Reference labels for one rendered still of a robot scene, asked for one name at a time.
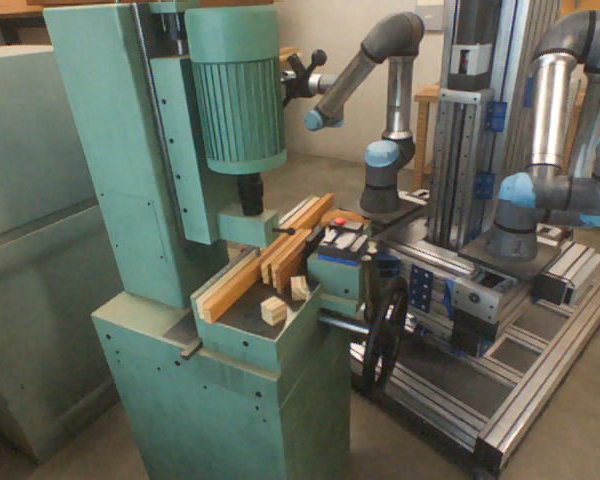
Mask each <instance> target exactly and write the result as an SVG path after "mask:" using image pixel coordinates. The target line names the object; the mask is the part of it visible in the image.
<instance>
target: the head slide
mask: <svg viewBox="0 0 600 480"><path fill-rule="evenodd" d="M176 44H177V49H178V54H172V55H166V56H160V57H154V58H151V59H150V64H151V69H152V74H153V79H154V84H155V89H156V94H157V99H158V104H159V108H160V112H161V117H162V122H163V127H164V132H165V137H166V142H167V147H168V152H169V157H170V162H171V167H172V171H173V181H174V185H175V190H176V195H177V200H178V205H179V210H180V215H181V220H182V225H183V230H184V235H185V238H186V239H189V240H193V241H198V242H202V243H207V244H212V243H214V242H215V241H216V240H218V239H219V238H220V237H219V230H218V224H217V218H216V214H217V213H218V212H219V211H221V210H222V209H224V208H225V207H227V206H228V205H230V204H231V203H235V204H241V200H240V197H239V193H238V185H237V182H238V176H237V174H231V173H222V172H218V171H215V170H212V169H211V168H209V166H208V164H207V158H206V151H205V145H204V139H203V133H202V126H201V120H200V114H199V108H198V102H197V96H196V90H195V84H194V77H193V71H192V65H191V62H192V61H191V59H190V53H189V51H188V52H187V49H186V40H178V41H176Z"/></svg>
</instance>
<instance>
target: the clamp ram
mask: <svg viewBox="0 0 600 480"><path fill-rule="evenodd" d="M324 237H325V226H321V225H320V226H319V227H318V228H317V229H316V231H315V232H314V233H313V234H312V235H311V236H309V237H308V238H307V239H306V257H307V271H308V258H309V257H310V256H311V255H312V253H313V252H314V251H315V250H316V248H317V247H318V243H319V242H320V241H321V240H322V239H323V238H324Z"/></svg>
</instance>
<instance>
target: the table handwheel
mask: <svg viewBox="0 0 600 480"><path fill-rule="evenodd" d="M396 291H397V297H396V300H395V303H394V306H393V309H392V311H391V313H390V316H389V319H388V321H387V322H386V318H387V312H388V310H389V307H390V304H391V302H392V299H393V297H394V295H395V293H396ZM407 309H408V285H407V282H406V280H405V278H404V277H402V276H400V275H395V276H393V277H391V278H390V279H389V280H388V281H387V283H386V286H385V288H384V289H383V291H382V293H381V296H380V298H379V300H378V303H377V306H376V308H375V310H374V313H373V317H372V320H371V323H369V322H366V321H362V320H358V319H355V318H351V317H347V316H344V315H340V314H336V313H332V312H329V311H325V310H320V311H319V312H318V314H317V318H316V322H317V324H320V325H324V326H327V327H331V328H334V329H338V330H341V331H345V332H348V333H352V334H355V335H359V336H362V337H366V338H367V340H366V345H365V351H364V358H363V368H362V383H363V388H364V391H365V393H366V395H367V396H368V397H370V398H378V397H379V396H380V395H381V394H382V393H383V391H384V389H385V387H386V385H387V383H388V382H389V380H390V378H391V375H392V372H393V370H394V367H395V364H396V361H397V357H398V354H399V350H400V346H401V342H402V338H400V334H401V332H404V328H405V323H406V316H407ZM379 347H381V348H383V355H382V367H381V373H380V376H379V378H378V379H377V381H376V366H377V358H378V352H379Z"/></svg>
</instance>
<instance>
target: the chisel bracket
mask: <svg viewBox="0 0 600 480"><path fill-rule="evenodd" d="M216 218H217V224H218V230H219V237H220V238H222V239H227V240H231V241H236V242H241V243H245V244H249V245H253V246H258V247H262V248H267V247H268V246H269V245H270V244H272V243H273V242H274V241H275V240H276V239H277V238H278V237H279V236H280V233H275V232H272V229H273V228H278V229H280V224H279V212H278V211H274V210H268V209H264V212H263V213H262V214H260V215H257V216H245V215H244V214H243V209H242V205H241V204H235V203H231V204H230V205H228V206H227V207H225V208H224V209H222V210H221V211H219V212H218V213H217V214H216Z"/></svg>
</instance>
